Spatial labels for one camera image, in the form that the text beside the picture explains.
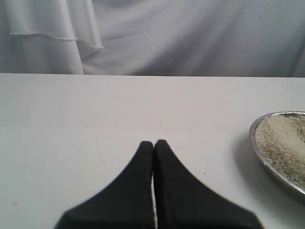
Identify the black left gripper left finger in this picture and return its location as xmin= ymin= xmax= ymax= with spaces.
xmin=56 ymin=141 xmax=155 ymax=229

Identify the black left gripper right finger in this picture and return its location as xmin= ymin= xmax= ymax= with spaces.
xmin=153 ymin=140 xmax=263 ymax=229

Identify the steel pan of rice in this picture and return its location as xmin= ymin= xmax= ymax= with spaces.
xmin=249 ymin=111 xmax=305 ymax=204

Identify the white backdrop curtain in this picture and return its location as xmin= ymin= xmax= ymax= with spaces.
xmin=0 ymin=0 xmax=305 ymax=77

